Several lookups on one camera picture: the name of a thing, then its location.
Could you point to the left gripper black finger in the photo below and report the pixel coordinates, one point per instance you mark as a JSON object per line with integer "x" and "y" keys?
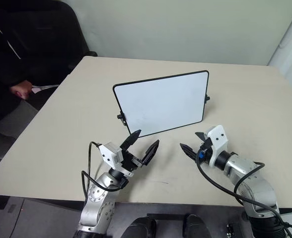
{"x": 131, "y": 139}
{"x": 151, "y": 152}

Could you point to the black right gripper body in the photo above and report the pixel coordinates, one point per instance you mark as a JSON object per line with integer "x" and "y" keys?
{"x": 203, "y": 151}

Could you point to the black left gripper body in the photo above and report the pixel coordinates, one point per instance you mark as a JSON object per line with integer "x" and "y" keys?
{"x": 131, "y": 161}

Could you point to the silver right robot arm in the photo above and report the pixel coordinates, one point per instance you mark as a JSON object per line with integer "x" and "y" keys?
{"x": 252, "y": 181}

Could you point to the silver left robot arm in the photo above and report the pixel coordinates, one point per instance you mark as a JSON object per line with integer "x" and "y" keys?
{"x": 98, "y": 198}

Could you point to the black whiteboard stand knob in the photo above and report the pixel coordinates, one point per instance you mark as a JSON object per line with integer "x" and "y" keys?
{"x": 206, "y": 98}
{"x": 121, "y": 116}

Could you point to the person's bare hand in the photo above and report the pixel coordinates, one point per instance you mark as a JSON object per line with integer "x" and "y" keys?
{"x": 21, "y": 89}

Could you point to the dark rounded shape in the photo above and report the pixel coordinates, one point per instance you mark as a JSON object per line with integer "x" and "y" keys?
{"x": 140, "y": 226}
{"x": 195, "y": 226}

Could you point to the white window blind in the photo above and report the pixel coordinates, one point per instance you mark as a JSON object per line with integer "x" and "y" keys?
{"x": 288, "y": 47}

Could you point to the black office chair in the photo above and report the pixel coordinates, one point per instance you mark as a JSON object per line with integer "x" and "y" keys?
{"x": 46, "y": 32}

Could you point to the person in black jacket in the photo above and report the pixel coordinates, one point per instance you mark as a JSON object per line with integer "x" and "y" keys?
{"x": 2, "y": 74}

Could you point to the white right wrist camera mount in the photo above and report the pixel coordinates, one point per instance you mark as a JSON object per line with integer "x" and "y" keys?
{"x": 218, "y": 141}

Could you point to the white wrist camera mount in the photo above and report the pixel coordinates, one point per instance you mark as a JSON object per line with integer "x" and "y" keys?
{"x": 218, "y": 141}
{"x": 110, "y": 155}

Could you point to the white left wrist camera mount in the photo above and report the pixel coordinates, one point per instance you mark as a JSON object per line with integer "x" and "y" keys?
{"x": 110, "y": 155}

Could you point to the whiteboard with black frame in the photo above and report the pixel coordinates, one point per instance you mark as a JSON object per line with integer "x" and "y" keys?
{"x": 161, "y": 104}

